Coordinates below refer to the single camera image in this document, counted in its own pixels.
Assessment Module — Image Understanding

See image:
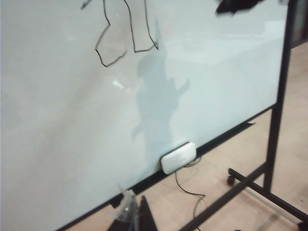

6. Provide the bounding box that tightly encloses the clear left gripper left finger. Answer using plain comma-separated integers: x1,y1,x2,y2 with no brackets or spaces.
112,183,138,231

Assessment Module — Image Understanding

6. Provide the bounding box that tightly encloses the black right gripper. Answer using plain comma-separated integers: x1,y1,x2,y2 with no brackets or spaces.
215,0,266,17

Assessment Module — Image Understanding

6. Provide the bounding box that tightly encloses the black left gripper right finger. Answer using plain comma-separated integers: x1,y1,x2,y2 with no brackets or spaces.
138,194,160,231

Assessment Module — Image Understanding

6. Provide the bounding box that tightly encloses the black metal whiteboard stand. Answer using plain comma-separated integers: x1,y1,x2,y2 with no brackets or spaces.
57,0,308,231

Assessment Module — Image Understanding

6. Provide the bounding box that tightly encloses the white glass whiteboard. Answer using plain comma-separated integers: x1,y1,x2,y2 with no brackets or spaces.
0,0,291,231

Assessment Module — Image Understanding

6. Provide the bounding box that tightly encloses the white rectangular board eraser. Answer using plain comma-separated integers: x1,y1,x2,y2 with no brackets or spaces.
160,141,197,175

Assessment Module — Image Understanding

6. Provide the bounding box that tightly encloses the black stand caster wheel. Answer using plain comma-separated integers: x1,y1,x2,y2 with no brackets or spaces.
227,173,238,186

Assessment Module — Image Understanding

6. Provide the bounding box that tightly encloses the thin black floor cable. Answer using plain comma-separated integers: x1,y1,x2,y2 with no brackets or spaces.
174,155,206,231

